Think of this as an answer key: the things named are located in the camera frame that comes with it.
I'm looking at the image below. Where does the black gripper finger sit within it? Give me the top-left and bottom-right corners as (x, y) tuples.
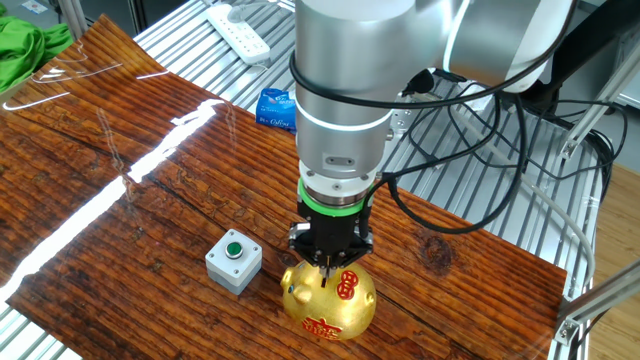
(288, 222), (329, 280)
(328, 234), (375, 280)

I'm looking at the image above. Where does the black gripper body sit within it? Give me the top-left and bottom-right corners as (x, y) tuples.
(297, 205), (374, 266)

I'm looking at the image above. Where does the gold piggy bank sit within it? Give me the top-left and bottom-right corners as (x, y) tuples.
(279, 250), (378, 342)

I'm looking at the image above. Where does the white push button box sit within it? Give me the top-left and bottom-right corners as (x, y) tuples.
(205, 228), (264, 297)

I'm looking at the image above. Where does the blue tissue pack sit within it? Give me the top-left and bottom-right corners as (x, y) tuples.
(255, 87), (299, 134)

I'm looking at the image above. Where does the wood grain table mat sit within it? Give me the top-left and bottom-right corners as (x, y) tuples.
(0, 13), (569, 360)

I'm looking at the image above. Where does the crumpled white paper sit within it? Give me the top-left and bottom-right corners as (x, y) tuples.
(462, 83), (496, 112)

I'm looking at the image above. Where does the white power strip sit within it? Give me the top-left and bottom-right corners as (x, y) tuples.
(207, 2), (272, 66)

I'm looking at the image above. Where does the black office chair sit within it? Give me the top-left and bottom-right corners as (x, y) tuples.
(519, 0), (640, 114)

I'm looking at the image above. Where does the green cloth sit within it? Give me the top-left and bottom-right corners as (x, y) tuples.
(0, 15), (75, 94)

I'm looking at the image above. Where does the black wrist cable bundle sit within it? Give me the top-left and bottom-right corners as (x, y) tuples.
(288, 0), (581, 236)

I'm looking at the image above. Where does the grey flexible hose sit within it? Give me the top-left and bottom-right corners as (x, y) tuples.
(449, 107), (598, 301)

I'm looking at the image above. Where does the black USB cable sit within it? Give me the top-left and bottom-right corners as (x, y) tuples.
(407, 82), (629, 182)

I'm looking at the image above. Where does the aluminium frame post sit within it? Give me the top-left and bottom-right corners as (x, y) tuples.
(558, 42), (640, 162)
(552, 259), (640, 346)

